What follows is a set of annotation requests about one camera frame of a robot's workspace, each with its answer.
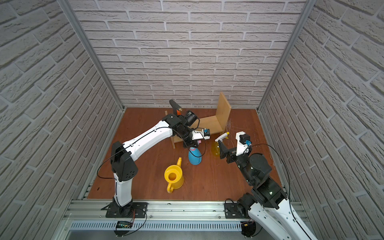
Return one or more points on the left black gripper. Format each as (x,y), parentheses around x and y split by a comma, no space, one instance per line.
(190,141)

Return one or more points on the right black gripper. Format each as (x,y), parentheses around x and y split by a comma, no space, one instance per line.
(229,155)

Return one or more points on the yellow transparent spray bottle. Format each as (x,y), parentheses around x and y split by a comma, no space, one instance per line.
(215,149)

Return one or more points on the light blue egg spray bottle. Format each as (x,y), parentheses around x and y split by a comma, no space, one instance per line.
(195,156)

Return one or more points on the blue pressure sprayer grey handle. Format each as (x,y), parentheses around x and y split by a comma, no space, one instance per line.
(177,109)

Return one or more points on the yellow watering can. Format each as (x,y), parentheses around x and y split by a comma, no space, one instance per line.
(174,176)

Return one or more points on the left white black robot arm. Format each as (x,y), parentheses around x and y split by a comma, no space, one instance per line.
(123,160)

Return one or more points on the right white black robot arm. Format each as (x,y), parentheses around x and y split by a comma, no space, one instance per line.
(267,204)

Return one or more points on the wooden shelf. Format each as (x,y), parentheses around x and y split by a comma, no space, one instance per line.
(216,123)

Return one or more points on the right black controller box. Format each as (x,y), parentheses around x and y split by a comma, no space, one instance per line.
(248,229)

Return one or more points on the left green circuit board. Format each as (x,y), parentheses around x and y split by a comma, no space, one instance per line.
(124,225)

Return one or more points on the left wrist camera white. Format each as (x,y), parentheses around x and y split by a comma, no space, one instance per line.
(201,134)

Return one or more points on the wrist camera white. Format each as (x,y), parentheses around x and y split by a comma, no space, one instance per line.
(244,144)
(201,134)

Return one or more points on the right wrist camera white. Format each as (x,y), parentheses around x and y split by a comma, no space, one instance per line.
(244,144)

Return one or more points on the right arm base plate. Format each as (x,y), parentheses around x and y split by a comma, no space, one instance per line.
(235,211)

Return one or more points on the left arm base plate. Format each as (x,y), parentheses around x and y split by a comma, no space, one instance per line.
(134,209)

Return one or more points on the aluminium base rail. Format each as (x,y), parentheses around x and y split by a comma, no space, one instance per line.
(160,216)

